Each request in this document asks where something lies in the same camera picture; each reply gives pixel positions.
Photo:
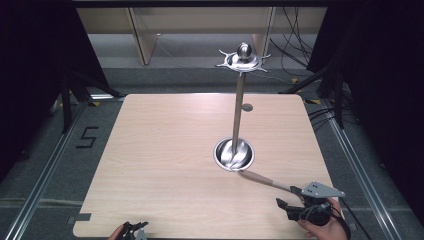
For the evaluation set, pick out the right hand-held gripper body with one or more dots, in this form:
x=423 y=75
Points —
x=318 y=191

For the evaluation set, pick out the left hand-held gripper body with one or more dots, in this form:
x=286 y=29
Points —
x=141 y=235

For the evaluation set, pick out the steel utensil stand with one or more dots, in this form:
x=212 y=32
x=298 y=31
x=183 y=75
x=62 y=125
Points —
x=237 y=113

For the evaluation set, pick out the person's left hand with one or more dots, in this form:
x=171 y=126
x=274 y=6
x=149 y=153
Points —
x=116 y=234

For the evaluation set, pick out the person's right hand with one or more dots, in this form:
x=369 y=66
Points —
x=328 y=230

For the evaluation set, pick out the black tape strip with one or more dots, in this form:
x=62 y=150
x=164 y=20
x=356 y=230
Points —
x=80 y=218

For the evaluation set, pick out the yellow black hazard tape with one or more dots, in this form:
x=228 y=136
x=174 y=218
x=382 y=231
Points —
x=312 y=101
x=94 y=103

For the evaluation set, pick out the grey round table grommet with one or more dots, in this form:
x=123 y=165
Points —
x=247 y=107

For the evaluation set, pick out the black tape floor mark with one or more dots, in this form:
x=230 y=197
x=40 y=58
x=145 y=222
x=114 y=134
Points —
x=87 y=137

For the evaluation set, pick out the black tripod stand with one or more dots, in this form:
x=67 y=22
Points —
x=71 y=96
x=328 y=90

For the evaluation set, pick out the black curtain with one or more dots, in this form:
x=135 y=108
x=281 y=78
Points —
x=383 y=83
x=40 y=66

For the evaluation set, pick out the beige wooden cabinet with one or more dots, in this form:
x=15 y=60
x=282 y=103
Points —
x=200 y=23

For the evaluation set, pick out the aluminium floor rail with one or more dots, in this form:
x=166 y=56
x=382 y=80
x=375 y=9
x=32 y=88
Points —
x=358 y=170
x=46 y=170

